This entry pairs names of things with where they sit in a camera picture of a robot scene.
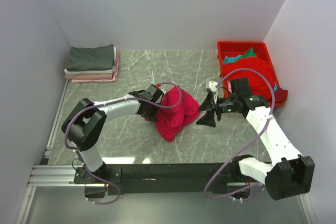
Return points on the dark grey folded shirt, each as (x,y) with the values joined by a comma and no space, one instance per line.
(91,59)

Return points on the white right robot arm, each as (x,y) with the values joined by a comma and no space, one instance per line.
(278,146)

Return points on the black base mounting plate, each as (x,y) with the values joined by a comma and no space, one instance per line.
(174,178)

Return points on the maroon garment on bin edge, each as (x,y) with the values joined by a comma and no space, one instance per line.
(280,96)

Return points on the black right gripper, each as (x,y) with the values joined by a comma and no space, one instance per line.
(208,119)

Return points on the red t shirt in bin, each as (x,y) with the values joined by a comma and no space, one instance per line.
(256,83)

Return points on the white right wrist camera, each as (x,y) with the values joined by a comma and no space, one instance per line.
(211,86)

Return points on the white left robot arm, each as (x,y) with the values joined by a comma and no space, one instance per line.
(84,124)

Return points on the crimson t shirt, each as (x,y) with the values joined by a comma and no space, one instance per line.
(169,122)

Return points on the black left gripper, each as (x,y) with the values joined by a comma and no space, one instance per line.
(150,117)

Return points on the red plastic bin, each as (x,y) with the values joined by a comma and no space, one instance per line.
(235,48)

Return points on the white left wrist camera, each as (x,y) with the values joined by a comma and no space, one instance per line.
(158,85)

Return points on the teal garment in bin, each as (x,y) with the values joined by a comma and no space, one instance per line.
(228,59)

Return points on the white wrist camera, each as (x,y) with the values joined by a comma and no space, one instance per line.
(211,86)
(158,85)

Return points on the pink folded shirt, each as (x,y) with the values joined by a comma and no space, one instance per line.
(113,78)

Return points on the aluminium frame rail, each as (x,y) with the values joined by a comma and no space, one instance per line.
(48,175)

